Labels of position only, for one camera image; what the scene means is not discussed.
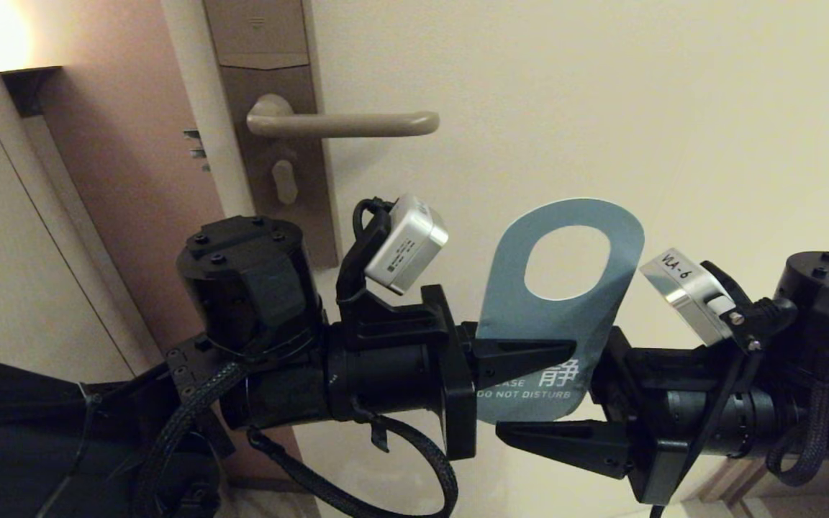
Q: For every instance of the beige keyhole cover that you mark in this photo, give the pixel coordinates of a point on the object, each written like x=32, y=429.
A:
x=285, y=181

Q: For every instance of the brown metal lock plate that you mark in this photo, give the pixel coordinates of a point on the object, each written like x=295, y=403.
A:
x=263, y=43

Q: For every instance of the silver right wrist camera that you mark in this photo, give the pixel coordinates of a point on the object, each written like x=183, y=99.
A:
x=681, y=288

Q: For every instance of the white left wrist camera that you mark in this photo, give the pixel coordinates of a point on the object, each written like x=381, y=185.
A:
x=404, y=244

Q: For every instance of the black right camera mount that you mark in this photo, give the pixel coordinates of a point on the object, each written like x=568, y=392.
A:
x=731, y=284

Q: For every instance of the cream white door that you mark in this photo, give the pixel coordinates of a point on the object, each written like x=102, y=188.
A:
x=565, y=108

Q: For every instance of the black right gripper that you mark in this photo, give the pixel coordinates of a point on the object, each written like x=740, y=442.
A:
x=673, y=388

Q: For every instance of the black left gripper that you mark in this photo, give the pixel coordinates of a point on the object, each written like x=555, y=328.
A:
x=386, y=381

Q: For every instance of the blue do-not-disturb door hanger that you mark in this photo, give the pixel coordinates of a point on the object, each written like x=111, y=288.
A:
x=508, y=309

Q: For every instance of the glowing wall lamp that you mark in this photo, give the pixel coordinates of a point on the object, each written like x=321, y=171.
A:
x=29, y=88

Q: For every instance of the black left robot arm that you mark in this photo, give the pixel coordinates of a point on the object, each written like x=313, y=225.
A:
x=242, y=280

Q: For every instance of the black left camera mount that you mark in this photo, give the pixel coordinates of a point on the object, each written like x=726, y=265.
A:
x=357, y=316

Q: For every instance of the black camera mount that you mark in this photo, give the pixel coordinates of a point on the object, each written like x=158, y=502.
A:
x=731, y=284
x=357, y=316

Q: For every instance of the brown door frame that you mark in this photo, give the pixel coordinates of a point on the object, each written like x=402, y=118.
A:
x=735, y=478

